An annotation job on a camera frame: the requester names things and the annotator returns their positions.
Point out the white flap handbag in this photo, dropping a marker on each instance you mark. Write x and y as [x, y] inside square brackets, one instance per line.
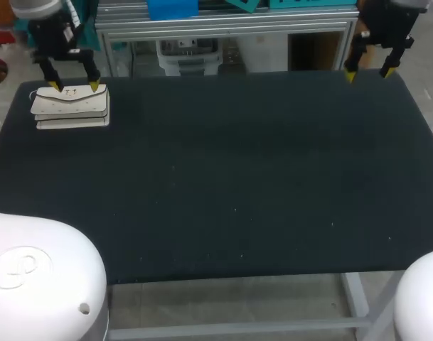
[72, 106]

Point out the aluminium frame shelf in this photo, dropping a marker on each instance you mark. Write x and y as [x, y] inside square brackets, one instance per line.
[223, 25]

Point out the white plastic container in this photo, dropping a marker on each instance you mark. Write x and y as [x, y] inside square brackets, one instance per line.
[188, 56]

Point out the blue plastic bin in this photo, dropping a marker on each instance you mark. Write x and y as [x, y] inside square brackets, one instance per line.
[171, 8]

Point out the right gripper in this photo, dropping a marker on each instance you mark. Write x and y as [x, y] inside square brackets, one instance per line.
[388, 21]

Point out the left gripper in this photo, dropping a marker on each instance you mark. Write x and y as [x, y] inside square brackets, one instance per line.
[54, 37]

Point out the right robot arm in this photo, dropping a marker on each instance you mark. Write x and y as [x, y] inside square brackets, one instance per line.
[420, 298]

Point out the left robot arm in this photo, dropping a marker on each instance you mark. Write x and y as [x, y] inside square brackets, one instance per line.
[35, 270]

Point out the teal box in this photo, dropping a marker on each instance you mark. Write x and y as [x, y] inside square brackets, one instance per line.
[245, 4]

